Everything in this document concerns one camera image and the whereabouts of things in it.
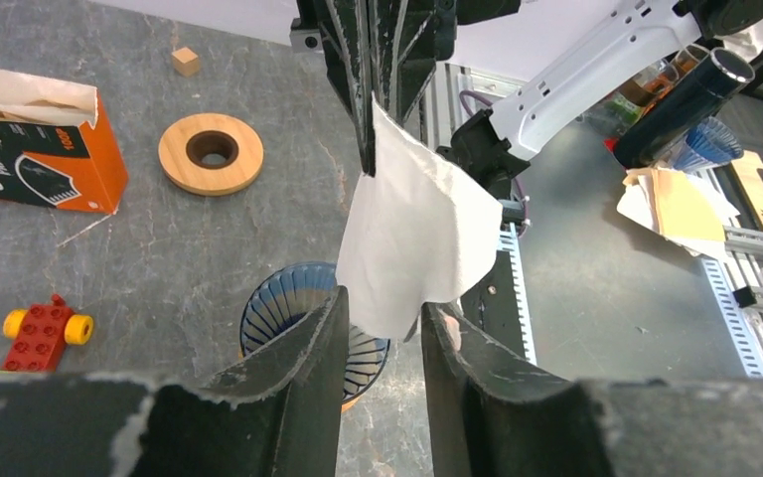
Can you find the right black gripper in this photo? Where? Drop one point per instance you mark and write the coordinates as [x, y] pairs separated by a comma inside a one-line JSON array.
[[410, 38]]

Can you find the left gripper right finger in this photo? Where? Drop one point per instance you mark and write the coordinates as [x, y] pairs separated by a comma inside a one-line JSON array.
[[492, 413]]

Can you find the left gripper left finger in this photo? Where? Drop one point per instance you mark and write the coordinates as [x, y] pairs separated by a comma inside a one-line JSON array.
[[273, 414]]

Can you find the blue plastic dripper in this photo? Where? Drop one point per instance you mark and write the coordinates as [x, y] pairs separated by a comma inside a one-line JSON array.
[[289, 303]]

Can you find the white paper coffee filter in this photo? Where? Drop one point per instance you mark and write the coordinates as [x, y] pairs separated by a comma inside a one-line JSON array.
[[419, 230]]

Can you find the wooden ring stand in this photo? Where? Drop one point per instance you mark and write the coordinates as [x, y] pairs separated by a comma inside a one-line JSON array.
[[345, 406], [211, 154]]

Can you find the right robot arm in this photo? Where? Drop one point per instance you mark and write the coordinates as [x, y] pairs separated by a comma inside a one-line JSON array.
[[499, 143]]

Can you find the orange coffee filter box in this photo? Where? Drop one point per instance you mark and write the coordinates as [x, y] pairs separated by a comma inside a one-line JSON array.
[[57, 147]]

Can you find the small wooden cube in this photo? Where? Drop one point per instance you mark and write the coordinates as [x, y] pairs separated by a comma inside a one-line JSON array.
[[185, 62]]

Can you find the toy brick car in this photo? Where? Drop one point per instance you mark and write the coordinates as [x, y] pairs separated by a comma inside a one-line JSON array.
[[41, 333]]

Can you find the pile of paper filters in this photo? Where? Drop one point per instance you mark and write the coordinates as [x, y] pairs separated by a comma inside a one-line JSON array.
[[679, 207]]

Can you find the white slotted cable duct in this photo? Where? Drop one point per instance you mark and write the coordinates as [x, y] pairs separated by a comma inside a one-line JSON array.
[[516, 289]]

